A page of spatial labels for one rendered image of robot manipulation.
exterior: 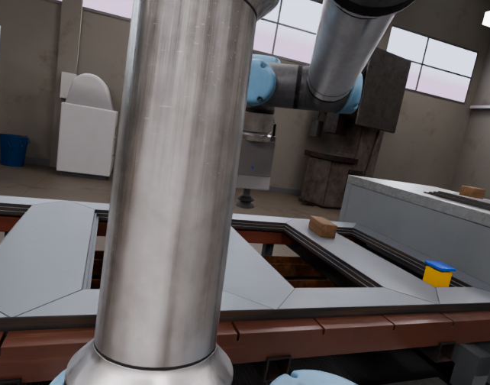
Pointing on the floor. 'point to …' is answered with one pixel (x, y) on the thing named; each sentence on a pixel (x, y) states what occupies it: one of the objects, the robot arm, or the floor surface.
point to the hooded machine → (87, 130)
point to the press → (356, 131)
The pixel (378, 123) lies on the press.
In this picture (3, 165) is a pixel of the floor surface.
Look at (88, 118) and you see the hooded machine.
